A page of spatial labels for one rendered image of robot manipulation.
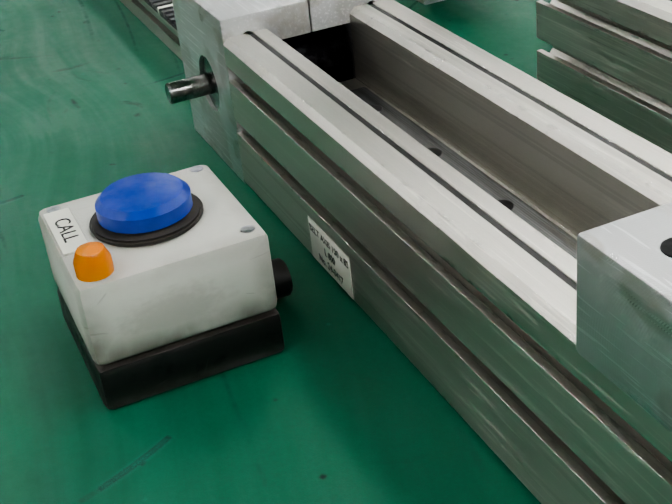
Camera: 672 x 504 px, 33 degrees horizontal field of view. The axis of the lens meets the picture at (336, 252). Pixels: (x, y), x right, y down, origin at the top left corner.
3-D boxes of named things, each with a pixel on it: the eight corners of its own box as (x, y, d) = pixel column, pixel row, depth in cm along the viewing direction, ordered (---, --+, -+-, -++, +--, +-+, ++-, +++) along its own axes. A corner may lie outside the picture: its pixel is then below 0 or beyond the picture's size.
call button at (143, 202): (92, 225, 49) (82, 184, 48) (180, 200, 50) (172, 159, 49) (116, 266, 46) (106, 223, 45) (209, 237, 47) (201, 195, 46)
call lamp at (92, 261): (72, 268, 45) (65, 242, 44) (108, 257, 45) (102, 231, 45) (80, 286, 44) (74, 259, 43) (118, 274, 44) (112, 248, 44)
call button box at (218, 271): (64, 320, 53) (32, 201, 50) (258, 260, 56) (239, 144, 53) (107, 414, 47) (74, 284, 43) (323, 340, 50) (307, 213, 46)
